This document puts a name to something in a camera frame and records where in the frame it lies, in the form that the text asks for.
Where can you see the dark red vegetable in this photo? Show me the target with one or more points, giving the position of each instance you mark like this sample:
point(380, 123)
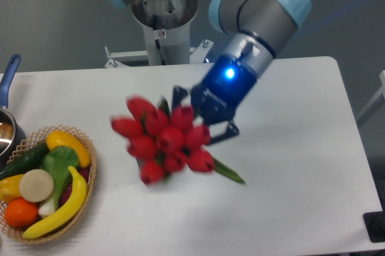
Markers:
point(85, 173)

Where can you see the green bok choy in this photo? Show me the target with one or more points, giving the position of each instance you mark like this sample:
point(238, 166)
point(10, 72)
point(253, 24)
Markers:
point(56, 164)

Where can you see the orange fruit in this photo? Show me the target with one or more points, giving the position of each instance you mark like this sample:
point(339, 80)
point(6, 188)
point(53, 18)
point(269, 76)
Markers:
point(20, 213)

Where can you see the beige round disc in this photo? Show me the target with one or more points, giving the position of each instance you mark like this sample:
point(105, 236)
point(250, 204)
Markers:
point(36, 185)

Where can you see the black device at edge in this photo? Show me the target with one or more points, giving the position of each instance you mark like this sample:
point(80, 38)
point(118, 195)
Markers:
point(374, 223)

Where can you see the yellow squash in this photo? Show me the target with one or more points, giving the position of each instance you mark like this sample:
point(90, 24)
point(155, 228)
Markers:
point(62, 138)

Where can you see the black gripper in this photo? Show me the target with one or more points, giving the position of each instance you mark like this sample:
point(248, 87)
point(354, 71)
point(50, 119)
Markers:
point(218, 95)

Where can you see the red tulip bouquet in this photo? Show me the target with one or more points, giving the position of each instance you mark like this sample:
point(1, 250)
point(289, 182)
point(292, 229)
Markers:
point(165, 140)

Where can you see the blue handled saucepan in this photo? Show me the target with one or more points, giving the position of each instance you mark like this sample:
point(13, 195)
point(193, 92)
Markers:
point(11, 133)

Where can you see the white frame at right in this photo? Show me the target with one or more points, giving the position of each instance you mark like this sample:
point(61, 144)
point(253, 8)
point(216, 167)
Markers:
point(372, 105)

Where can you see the yellow banana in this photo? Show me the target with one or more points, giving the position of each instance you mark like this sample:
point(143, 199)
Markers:
point(64, 213)

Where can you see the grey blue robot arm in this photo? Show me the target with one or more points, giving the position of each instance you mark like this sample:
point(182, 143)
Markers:
point(259, 29)

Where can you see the dark green cucumber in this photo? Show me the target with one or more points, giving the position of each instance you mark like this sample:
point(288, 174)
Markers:
point(31, 159)

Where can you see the yellow bell pepper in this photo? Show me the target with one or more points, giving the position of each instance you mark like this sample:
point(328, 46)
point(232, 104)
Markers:
point(10, 188)

